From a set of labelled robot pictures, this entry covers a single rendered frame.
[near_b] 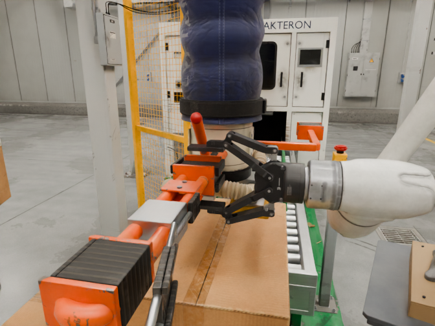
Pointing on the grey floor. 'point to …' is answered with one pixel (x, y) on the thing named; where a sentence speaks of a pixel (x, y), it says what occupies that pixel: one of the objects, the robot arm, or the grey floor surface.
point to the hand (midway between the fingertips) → (198, 176)
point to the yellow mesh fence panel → (149, 98)
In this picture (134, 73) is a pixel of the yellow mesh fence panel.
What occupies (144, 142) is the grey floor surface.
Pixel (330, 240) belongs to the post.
